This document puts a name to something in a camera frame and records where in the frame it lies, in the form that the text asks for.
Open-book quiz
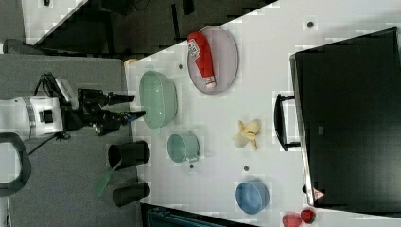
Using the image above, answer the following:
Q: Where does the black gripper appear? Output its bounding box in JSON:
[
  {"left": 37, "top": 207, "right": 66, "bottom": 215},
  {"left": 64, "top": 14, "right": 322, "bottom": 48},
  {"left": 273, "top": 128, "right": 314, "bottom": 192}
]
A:
[{"left": 61, "top": 89, "right": 146, "bottom": 136}]

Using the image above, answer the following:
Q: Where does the yellow plush peeled banana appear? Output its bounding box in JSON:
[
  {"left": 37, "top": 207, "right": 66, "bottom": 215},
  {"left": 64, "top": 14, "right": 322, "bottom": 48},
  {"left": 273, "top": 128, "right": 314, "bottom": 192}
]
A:
[{"left": 233, "top": 120, "right": 261, "bottom": 150}]

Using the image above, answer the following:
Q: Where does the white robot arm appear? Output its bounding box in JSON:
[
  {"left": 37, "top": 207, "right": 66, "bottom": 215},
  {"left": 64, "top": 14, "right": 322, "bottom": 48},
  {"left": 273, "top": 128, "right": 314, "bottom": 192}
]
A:
[{"left": 1, "top": 89, "right": 146, "bottom": 197}]

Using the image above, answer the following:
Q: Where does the large green bowl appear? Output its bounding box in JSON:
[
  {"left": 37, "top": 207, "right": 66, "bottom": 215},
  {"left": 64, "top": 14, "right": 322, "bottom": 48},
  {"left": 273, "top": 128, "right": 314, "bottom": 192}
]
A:
[{"left": 139, "top": 71, "right": 178, "bottom": 129}]

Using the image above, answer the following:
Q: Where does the black cylinder cup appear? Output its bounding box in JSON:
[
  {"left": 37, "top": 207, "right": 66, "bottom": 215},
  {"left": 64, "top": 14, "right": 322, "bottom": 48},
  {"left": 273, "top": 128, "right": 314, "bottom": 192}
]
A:
[
  {"left": 108, "top": 141, "right": 150, "bottom": 170},
  {"left": 113, "top": 183, "right": 150, "bottom": 207}
]

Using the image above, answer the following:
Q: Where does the green mug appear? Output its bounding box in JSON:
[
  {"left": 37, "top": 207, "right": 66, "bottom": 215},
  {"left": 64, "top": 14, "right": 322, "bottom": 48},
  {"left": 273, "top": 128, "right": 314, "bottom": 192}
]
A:
[{"left": 167, "top": 131, "right": 200, "bottom": 163}]

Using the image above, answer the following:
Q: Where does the red ketchup bottle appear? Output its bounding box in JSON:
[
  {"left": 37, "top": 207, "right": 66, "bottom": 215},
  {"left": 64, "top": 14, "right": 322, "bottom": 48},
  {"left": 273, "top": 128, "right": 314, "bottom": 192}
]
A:
[{"left": 187, "top": 31, "right": 217, "bottom": 89}]

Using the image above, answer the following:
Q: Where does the grey oval plate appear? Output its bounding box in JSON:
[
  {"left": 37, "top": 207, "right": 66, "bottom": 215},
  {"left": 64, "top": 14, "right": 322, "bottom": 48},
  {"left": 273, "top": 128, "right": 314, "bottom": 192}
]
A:
[{"left": 187, "top": 26, "right": 238, "bottom": 95}]

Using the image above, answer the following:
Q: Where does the blue bowl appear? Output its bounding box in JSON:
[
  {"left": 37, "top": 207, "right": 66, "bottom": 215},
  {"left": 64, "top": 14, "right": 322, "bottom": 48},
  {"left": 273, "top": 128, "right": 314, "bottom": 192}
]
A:
[{"left": 235, "top": 180, "right": 270, "bottom": 215}]

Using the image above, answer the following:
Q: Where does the red fruit toy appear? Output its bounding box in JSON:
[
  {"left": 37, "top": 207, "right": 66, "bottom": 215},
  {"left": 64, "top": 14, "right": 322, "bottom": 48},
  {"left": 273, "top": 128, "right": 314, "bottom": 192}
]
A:
[{"left": 282, "top": 213, "right": 302, "bottom": 227}]

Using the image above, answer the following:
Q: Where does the red strawberry toy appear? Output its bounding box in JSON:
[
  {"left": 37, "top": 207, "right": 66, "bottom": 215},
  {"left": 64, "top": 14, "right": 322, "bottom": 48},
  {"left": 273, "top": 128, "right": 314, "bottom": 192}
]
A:
[{"left": 301, "top": 208, "right": 317, "bottom": 224}]

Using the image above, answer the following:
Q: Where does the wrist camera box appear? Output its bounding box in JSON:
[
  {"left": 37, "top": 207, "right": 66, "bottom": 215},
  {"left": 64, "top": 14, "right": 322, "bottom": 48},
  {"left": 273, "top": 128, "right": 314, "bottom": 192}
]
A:
[{"left": 55, "top": 79, "right": 79, "bottom": 110}]

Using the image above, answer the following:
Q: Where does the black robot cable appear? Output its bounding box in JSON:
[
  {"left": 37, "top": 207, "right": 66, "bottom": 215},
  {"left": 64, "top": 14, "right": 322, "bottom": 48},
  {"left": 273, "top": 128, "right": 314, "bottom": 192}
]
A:
[{"left": 27, "top": 73, "right": 64, "bottom": 157}]

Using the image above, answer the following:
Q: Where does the black oven door handle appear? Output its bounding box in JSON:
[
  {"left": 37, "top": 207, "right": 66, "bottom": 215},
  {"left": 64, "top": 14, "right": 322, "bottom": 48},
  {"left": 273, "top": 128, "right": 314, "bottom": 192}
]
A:
[{"left": 273, "top": 94, "right": 301, "bottom": 151}]

